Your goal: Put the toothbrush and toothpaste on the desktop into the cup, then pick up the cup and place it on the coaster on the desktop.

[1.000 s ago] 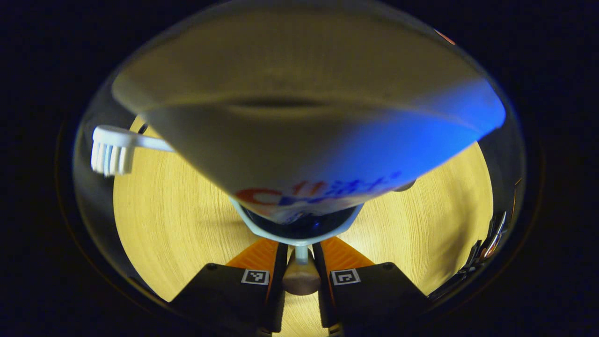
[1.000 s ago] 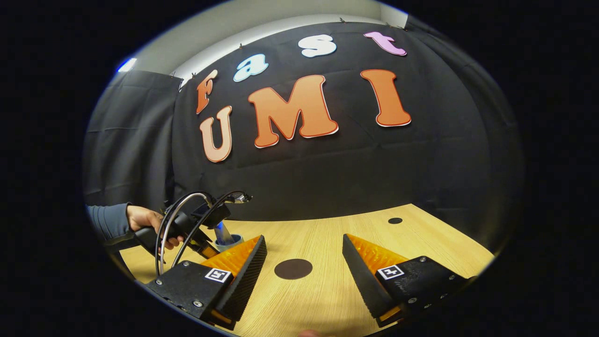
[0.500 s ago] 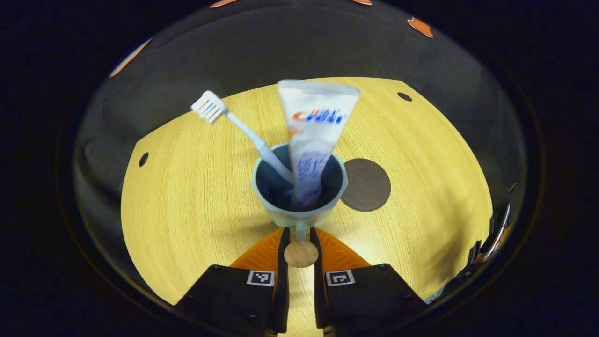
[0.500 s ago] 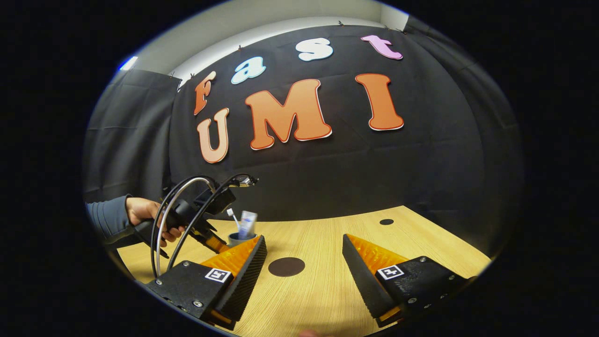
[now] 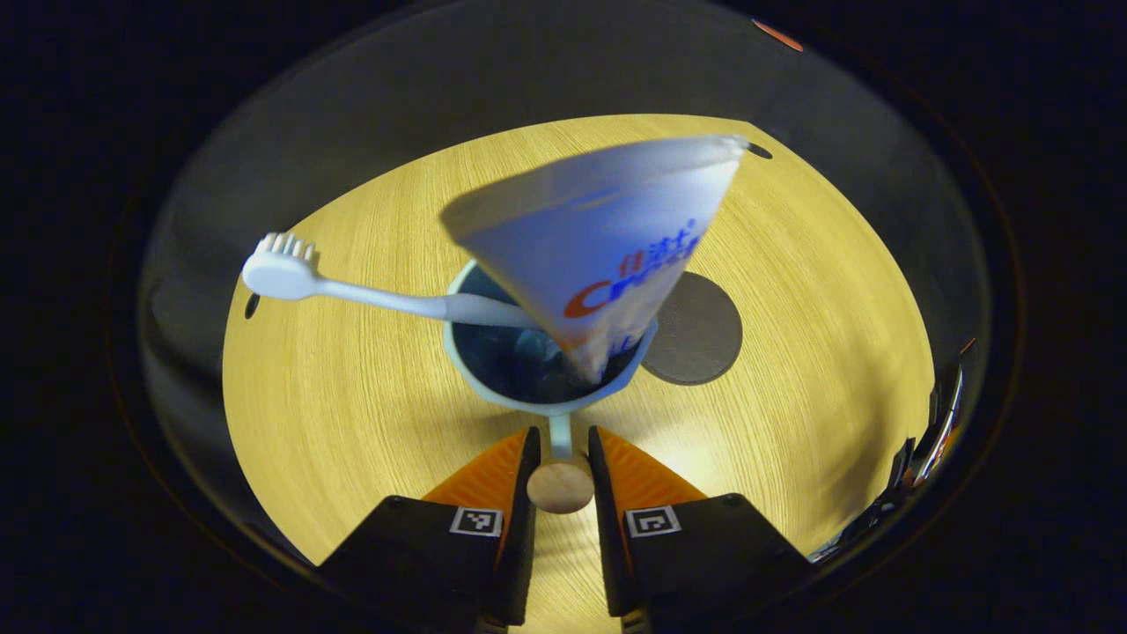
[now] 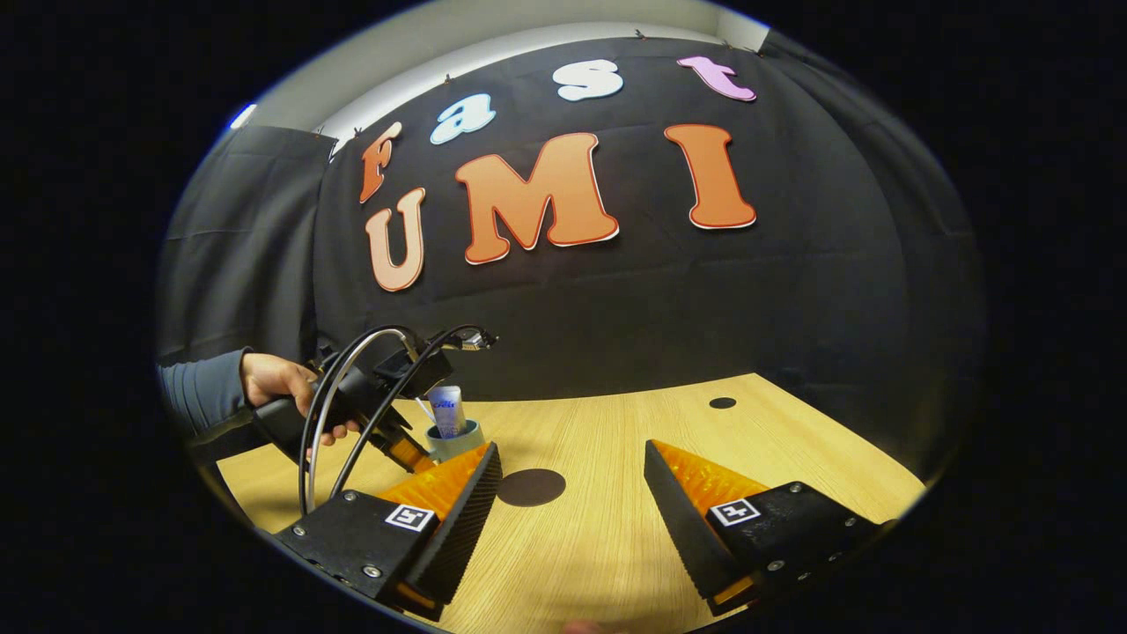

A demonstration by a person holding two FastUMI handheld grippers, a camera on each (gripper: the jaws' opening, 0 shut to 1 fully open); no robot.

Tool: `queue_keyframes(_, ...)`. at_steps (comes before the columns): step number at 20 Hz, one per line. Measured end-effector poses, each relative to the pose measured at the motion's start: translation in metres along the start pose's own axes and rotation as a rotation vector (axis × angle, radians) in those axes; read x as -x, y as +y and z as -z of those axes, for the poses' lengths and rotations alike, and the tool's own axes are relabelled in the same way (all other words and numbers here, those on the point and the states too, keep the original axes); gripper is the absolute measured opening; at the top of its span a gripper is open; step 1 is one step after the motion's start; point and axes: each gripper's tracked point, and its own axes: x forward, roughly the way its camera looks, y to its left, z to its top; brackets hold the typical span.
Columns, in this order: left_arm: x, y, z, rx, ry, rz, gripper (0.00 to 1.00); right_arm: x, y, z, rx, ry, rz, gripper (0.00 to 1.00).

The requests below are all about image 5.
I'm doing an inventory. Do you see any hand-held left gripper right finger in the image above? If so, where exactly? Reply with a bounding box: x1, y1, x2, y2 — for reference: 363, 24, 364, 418
588, 426, 815, 630

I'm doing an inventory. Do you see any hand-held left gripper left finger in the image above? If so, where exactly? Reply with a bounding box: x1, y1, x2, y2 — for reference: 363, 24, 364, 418
319, 427, 541, 628

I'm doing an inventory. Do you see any blue cup with wooden handle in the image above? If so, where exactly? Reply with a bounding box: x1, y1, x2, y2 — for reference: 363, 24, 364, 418
443, 260, 659, 514

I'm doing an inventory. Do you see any dark round coaster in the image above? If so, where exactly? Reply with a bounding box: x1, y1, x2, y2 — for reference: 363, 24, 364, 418
641, 271, 743, 387

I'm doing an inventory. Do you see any white toothpaste tube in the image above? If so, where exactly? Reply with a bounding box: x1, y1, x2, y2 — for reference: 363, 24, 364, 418
440, 134, 749, 387

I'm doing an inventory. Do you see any white toothbrush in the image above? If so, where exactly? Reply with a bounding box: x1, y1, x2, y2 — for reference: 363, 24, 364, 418
242, 232, 542, 331

